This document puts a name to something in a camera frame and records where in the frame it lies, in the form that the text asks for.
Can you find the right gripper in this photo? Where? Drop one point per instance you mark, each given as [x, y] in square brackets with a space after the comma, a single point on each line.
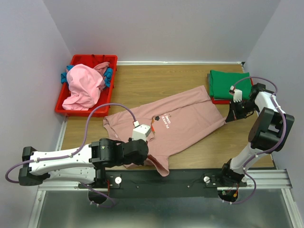
[232, 113]

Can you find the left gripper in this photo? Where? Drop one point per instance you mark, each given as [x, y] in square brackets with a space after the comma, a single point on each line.
[140, 161]

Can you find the dusty pink printed t-shirt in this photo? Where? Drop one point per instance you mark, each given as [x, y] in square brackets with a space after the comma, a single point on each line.
[177, 122]

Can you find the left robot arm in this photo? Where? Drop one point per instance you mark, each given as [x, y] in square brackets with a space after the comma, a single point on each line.
[86, 165]

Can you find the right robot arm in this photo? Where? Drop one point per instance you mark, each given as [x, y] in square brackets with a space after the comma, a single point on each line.
[267, 135]

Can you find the red folded t-shirt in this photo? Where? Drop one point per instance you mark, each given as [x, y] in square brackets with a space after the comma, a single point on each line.
[218, 101]

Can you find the green folded t-shirt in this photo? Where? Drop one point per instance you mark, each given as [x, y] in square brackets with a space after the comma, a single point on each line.
[219, 73]

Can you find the grey folded t-shirt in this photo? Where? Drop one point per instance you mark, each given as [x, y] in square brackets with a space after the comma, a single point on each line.
[208, 77]

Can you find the blue t-shirt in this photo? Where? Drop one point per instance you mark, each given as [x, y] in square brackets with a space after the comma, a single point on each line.
[107, 76]

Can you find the light pink t-shirt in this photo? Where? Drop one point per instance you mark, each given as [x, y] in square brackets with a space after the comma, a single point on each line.
[85, 85]

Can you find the coral pink t-shirt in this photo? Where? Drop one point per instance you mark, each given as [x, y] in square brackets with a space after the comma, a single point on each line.
[102, 68]

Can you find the red plastic bin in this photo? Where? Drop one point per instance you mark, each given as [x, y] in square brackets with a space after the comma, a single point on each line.
[106, 94]

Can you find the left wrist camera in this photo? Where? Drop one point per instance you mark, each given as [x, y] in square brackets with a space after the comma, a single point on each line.
[140, 131]

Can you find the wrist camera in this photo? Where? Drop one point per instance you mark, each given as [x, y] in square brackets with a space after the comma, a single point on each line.
[236, 93]
[140, 131]

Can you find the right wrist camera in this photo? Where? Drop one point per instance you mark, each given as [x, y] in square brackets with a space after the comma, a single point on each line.
[236, 93]

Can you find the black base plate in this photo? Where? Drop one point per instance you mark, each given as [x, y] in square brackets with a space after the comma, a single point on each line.
[180, 183]

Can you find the aluminium frame rail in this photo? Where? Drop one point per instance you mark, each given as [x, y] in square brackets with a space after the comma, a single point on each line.
[266, 201]

